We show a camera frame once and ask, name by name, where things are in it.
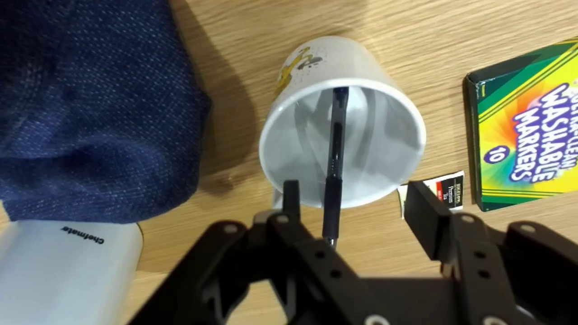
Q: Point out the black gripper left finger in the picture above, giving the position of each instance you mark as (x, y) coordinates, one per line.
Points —
(301, 258)

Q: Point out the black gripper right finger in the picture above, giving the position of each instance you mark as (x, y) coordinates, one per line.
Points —
(482, 258)

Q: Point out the black pen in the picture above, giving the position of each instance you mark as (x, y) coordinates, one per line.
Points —
(335, 181)

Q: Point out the white mug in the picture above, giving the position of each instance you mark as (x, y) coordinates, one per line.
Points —
(373, 83)

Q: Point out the small sauce packet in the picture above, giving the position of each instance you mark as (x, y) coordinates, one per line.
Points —
(449, 190)

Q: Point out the green washable markers box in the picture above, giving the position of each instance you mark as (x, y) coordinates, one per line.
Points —
(530, 132)

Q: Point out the white popcorn machine clear dome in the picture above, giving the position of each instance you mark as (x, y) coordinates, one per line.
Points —
(61, 271)

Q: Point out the dark blue towel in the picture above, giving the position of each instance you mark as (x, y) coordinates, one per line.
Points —
(91, 108)

